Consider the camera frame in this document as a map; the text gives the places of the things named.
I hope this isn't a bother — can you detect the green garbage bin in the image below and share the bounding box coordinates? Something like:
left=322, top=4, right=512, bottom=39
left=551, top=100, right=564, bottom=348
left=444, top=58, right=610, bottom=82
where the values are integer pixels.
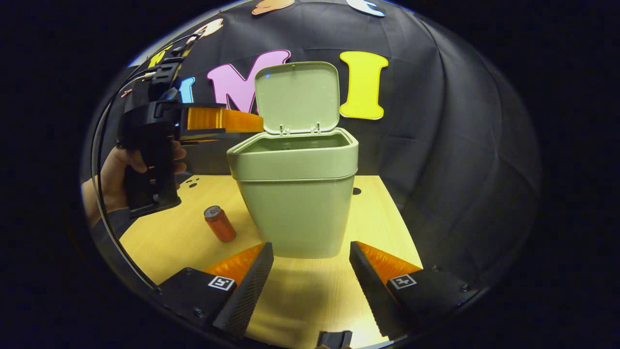
left=227, top=61, right=359, bottom=259

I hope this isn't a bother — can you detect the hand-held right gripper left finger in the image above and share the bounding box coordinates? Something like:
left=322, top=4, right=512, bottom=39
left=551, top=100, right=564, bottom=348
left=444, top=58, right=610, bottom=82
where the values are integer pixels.
left=157, top=242, right=275, bottom=340

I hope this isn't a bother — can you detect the orange pop can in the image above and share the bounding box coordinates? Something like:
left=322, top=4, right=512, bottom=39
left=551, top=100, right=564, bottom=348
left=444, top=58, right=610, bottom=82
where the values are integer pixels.
left=203, top=205, right=237, bottom=242

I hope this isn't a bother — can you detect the wooden desktop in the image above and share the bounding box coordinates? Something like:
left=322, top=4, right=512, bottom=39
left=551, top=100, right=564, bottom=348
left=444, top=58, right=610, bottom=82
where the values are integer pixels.
left=119, top=174, right=423, bottom=349

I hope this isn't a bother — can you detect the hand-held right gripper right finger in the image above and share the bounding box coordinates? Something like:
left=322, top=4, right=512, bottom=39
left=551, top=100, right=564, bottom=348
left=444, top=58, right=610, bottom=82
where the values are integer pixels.
left=349, top=241, right=480, bottom=339

